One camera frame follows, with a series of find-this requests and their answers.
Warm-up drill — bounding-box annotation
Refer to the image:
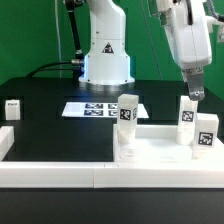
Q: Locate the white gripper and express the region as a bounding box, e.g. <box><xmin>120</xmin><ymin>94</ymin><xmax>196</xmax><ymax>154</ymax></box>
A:
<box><xmin>156</xmin><ymin>0</ymin><xmax>224</xmax><ymax>101</ymax></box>

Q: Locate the white square tabletop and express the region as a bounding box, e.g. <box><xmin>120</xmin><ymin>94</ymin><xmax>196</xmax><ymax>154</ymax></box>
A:
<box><xmin>113</xmin><ymin>125</ymin><xmax>224</xmax><ymax>163</ymax></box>

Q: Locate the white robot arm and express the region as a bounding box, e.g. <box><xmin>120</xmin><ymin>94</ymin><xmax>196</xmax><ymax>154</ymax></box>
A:
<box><xmin>79</xmin><ymin>0</ymin><xmax>224</xmax><ymax>101</ymax></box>

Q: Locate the white marker base sheet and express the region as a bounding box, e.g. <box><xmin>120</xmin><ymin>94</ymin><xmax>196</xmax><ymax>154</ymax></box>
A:
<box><xmin>61</xmin><ymin>101</ymin><xmax>150</xmax><ymax>119</ymax></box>

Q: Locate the white U-shaped obstacle fence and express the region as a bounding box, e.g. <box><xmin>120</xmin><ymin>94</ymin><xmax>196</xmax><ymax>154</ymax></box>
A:
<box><xmin>0</xmin><ymin>126</ymin><xmax>224</xmax><ymax>188</ymax></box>

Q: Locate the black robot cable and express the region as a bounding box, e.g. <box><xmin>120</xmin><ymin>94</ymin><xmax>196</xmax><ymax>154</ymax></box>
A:
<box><xmin>25</xmin><ymin>0</ymin><xmax>85</xmax><ymax>79</ymax></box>

